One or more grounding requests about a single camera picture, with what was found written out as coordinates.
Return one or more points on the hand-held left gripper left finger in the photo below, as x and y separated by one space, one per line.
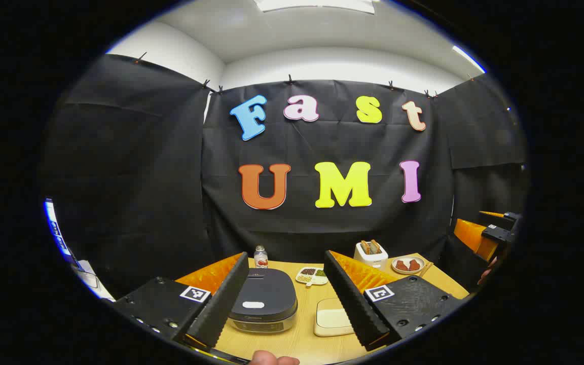
221 304

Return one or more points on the small clear bottle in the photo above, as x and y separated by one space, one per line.
260 259

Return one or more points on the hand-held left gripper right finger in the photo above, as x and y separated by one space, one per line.
348 299

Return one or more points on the white toaster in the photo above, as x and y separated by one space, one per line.
371 258

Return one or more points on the small plate of red food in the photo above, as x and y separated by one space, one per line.
407 265

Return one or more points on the white divided dish of beans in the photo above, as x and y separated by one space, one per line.
311 275

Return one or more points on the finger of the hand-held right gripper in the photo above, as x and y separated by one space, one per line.
510 218
497 234

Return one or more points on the black rice cooker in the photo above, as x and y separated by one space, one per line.
264 294

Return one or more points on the computer monitor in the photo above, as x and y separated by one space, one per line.
56 230

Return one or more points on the narrow ceiling light panel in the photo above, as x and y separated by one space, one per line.
468 59

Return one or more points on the toast slice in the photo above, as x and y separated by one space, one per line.
365 247
375 246

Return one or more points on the black backdrop cloth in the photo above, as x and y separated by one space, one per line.
135 177

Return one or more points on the long ceiling light panel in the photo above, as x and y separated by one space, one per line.
317 5

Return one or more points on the clear box of white rice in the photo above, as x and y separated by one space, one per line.
330 319

